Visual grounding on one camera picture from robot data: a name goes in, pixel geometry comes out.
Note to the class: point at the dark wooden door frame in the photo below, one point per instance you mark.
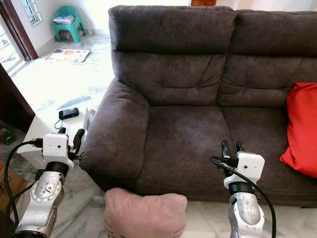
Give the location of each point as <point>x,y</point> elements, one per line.
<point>20,29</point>

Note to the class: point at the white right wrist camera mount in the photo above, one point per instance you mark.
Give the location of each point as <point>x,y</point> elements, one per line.
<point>250,166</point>

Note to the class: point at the pink plush pillow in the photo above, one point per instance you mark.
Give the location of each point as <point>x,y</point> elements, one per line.
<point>143,215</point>

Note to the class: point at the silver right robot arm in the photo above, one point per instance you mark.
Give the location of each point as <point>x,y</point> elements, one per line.
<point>245,213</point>

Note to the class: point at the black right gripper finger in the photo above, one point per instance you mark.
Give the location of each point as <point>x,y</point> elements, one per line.
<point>226,148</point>
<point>239,147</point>

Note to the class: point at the green plastic chair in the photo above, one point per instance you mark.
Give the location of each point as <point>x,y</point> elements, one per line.
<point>67,29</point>

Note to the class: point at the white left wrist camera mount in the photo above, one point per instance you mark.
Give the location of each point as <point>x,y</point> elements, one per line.
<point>55,146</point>

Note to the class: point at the brown wooden door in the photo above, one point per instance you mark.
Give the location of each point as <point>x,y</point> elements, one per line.
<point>203,2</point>

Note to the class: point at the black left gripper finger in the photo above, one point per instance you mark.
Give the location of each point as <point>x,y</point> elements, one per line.
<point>61,131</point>
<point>78,138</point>

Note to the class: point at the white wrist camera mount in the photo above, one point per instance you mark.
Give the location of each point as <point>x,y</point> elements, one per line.
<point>55,146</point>
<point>250,166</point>

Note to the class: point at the small black device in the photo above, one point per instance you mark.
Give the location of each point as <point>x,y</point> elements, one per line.
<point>68,113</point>

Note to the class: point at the white side table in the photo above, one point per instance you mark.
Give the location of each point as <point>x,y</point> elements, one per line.
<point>37,130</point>

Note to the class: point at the black charger with green light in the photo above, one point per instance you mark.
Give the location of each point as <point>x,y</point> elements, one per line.
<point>6,136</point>

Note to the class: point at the dark wooden cabinet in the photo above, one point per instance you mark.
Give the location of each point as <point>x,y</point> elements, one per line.
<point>12,99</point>

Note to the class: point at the white framed window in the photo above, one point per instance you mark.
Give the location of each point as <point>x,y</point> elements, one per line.
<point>32,11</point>

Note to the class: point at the stack of papers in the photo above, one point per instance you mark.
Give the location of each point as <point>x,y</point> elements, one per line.
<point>63,20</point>

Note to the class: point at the dark brown fabric sofa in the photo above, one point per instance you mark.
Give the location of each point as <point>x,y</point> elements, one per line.
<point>178,134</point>

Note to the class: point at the red pillow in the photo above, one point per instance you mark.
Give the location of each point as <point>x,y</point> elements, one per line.
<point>302,129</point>

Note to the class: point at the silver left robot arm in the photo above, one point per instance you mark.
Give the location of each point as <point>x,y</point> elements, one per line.
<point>42,198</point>

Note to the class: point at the brown cardboard box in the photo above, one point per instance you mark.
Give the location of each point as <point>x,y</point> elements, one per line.
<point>14,183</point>

